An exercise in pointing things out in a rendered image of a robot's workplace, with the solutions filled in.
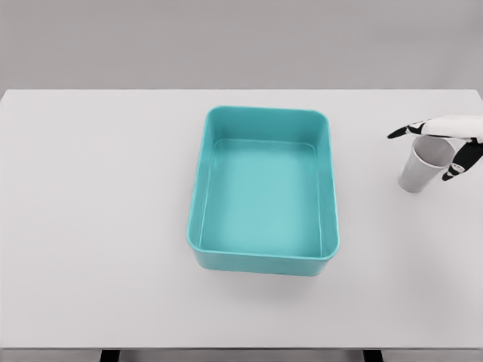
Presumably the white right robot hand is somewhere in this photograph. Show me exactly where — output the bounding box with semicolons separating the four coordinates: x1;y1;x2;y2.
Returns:
386;115;483;183

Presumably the teal plastic basket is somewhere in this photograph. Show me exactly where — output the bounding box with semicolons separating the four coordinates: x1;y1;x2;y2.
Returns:
185;105;340;279

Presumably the white paper cup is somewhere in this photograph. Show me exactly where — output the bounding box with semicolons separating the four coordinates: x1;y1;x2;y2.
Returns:
398;134;457;194

